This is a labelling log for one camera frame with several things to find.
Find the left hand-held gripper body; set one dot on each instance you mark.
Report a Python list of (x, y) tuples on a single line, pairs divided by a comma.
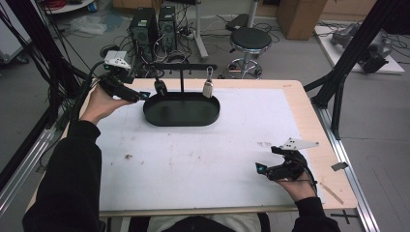
[(116, 85)]

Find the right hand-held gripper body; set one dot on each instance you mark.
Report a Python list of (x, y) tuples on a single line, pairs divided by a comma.
[(288, 169)]

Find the black car key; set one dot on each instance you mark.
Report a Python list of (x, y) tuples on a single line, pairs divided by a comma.
[(160, 86)]

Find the black key rack with tray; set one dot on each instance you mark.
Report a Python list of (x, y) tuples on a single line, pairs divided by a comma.
[(182, 109)]

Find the person's right hand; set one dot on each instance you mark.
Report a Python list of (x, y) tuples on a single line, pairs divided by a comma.
[(299, 190)]

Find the person's left hand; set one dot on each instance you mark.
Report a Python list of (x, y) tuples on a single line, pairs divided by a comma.
[(96, 106)]

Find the white power supply box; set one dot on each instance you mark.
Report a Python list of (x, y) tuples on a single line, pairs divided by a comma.
[(110, 54), (122, 54)]

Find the large black computer tower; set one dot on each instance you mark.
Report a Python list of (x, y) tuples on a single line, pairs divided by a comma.
[(143, 32)]

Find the small grey metal plate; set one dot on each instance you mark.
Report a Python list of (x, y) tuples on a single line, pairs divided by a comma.
[(339, 166)]

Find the white table mat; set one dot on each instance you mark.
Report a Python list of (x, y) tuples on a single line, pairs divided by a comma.
[(199, 161)]

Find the slim black computer tower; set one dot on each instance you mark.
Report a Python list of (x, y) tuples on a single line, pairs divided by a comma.
[(167, 27)]

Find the clear plastic bag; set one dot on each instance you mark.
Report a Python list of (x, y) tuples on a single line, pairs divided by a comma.
[(88, 25)]

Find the person's torso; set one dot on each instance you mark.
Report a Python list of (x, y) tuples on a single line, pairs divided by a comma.
[(199, 225)]

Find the white stand leg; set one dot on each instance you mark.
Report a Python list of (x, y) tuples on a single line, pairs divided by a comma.
[(200, 32)]

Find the round white table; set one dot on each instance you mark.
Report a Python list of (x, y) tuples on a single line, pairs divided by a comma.
[(69, 7)]

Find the white floor board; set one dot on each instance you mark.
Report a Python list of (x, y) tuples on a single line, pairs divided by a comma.
[(328, 51)]

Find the black round stool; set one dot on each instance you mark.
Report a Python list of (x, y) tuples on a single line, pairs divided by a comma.
[(250, 40)]

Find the flat black case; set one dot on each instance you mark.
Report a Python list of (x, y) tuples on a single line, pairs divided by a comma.
[(237, 22)]

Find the grey device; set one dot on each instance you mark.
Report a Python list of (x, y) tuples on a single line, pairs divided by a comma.
[(343, 35)]

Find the black device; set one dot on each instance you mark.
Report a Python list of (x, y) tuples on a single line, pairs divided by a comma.
[(374, 58)]

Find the brown cardboard box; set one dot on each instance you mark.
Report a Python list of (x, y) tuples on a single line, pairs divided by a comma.
[(299, 17)]

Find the aluminium rail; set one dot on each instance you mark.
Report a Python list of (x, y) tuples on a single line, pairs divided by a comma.
[(354, 190), (22, 167)]

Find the black metal frame post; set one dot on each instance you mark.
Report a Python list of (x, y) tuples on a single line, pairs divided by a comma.
[(351, 51), (38, 42)]

